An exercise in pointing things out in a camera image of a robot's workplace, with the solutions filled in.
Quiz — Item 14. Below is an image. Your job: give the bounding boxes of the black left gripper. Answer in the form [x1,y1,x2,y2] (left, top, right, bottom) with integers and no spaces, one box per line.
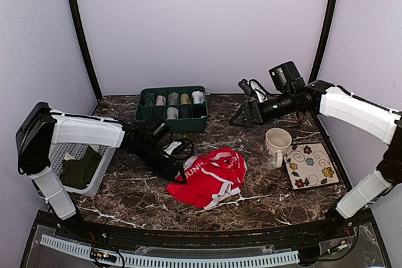
[136,139,187,184]

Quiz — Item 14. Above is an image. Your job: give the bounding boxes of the red boxer briefs white trim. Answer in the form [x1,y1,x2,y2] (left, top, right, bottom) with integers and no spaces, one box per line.
[166,147,247,210]

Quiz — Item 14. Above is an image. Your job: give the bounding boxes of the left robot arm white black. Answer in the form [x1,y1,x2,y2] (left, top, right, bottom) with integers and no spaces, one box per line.
[16,102,187,240]

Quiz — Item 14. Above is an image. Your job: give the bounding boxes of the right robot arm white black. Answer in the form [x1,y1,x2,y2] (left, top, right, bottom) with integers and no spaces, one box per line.
[229,78,401,239]

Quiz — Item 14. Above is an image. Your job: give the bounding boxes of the black rolled underwear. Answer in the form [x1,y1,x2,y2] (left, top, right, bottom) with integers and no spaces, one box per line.
[192,105,207,118]

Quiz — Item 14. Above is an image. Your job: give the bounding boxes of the white rolled underwear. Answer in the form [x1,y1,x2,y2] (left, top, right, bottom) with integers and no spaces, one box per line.
[192,90,205,104]

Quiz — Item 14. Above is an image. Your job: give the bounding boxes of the light grey rolled underwear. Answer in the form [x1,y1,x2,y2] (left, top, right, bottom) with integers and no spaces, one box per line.
[166,107,178,120]

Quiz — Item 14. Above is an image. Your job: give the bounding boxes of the navy rolled underwear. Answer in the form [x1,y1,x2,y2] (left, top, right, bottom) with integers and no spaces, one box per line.
[179,106,192,119]

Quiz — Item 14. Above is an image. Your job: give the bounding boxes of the olive rolled underwear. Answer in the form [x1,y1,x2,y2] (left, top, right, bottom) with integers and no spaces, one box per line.
[180,93,192,105]

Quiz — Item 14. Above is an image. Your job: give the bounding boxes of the dark grey rolled underwear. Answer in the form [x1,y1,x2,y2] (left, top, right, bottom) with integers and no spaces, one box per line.
[166,92,180,105]

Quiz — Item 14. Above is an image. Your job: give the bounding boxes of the pink rolled underwear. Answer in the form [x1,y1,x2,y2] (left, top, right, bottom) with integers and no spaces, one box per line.
[155,95,166,106]

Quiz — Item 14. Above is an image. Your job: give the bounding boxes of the striped rolled underwear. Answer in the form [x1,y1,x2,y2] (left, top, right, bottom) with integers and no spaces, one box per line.
[143,92,155,107]

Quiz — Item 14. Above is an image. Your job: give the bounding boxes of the seashell coral ceramic mug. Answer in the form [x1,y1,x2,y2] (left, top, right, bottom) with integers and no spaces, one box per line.
[264,127,293,169]

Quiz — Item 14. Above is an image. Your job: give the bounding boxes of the green divided organizer tray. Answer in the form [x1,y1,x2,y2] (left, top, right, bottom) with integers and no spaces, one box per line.
[134,86,208,133]

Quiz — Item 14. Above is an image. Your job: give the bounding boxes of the floral square tile coaster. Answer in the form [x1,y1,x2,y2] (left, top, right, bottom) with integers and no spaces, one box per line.
[284,143,340,190]

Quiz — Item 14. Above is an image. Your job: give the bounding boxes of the white perforated laundry basket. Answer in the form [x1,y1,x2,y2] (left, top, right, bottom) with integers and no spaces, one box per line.
[50,143,115,197]

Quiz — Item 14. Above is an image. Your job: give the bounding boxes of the dark green garment in basket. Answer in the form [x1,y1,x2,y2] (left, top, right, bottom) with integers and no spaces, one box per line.
[60,146,102,190]

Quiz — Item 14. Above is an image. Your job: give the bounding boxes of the small green circuit board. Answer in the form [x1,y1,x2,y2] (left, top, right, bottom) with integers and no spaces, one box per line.
[89,249,117,264]

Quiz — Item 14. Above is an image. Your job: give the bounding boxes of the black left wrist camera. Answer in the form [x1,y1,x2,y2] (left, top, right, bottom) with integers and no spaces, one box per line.
[144,116,170,142]

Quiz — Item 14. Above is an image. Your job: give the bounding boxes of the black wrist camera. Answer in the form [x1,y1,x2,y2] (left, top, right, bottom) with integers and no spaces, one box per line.
[144,116,170,142]
[268,61,305,94]

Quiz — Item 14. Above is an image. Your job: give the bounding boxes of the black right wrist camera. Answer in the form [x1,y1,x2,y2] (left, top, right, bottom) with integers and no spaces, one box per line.
[268,61,305,94]

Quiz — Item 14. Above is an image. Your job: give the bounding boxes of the grey slotted cable duct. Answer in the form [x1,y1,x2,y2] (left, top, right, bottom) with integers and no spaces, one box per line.
[40,235,300,267]

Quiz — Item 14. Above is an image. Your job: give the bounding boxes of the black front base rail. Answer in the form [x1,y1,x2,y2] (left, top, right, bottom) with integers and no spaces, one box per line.
[21,211,391,267]

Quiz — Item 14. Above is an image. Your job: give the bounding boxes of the black right frame post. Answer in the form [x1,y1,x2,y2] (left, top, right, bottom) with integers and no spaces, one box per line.
[308,0,337,83]

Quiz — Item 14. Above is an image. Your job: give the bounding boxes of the black frame post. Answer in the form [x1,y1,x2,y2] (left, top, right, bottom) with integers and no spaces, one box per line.
[68,0,103,102]
[308,0,337,83]

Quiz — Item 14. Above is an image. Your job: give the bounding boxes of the black left frame post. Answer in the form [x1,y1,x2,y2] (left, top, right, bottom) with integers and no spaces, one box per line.
[68,0,103,102]

